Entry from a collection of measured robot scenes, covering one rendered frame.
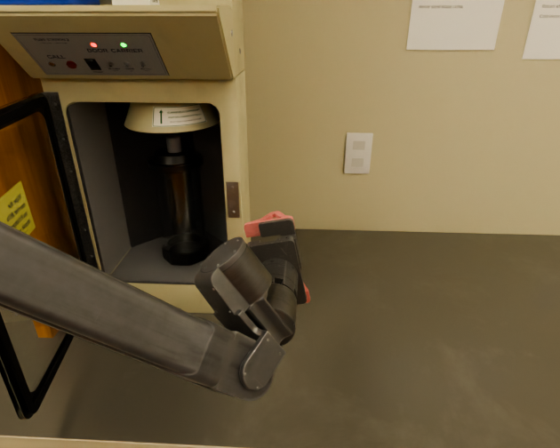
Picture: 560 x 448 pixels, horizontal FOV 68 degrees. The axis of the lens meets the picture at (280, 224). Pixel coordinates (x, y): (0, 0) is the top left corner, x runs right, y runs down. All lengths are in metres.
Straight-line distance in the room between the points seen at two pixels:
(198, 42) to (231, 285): 0.34
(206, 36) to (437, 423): 0.66
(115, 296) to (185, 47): 0.38
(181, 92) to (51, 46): 0.19
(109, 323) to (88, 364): 0.48
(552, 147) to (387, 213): 0.46
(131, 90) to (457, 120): 0.82
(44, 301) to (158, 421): 0.41
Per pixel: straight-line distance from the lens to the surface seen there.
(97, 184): 0.88
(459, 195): 1.29
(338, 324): 0.88
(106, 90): 0.77
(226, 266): 0.44
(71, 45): 0.69
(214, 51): 0.64
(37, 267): 0.37
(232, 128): 0.72
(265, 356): 0.45
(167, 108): 0.77
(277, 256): 0.55
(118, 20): 0.63
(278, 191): 1.21
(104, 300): 0.38
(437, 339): 0.89
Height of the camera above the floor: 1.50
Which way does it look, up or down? 27 degrees down
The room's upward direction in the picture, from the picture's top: straight up
